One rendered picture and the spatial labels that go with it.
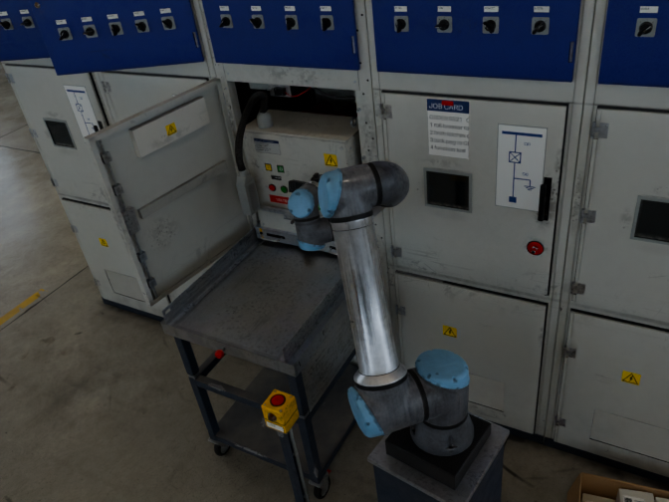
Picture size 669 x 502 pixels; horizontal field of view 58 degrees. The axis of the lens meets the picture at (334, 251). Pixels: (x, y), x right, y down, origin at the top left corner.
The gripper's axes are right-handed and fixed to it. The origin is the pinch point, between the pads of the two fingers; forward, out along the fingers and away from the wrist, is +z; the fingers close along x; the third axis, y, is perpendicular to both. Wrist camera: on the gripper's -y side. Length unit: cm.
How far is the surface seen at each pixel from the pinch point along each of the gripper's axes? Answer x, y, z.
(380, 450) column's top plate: -68, 34, -72
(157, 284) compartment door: -39, -68, -20
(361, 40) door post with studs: 51, 21, -13
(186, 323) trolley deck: -48, -48, -35
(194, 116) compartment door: 26, -50, -4
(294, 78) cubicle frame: 39.0, -8.2, -1.3
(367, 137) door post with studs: 16.7, 19.4, -3.1
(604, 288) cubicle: -34, 103, -15
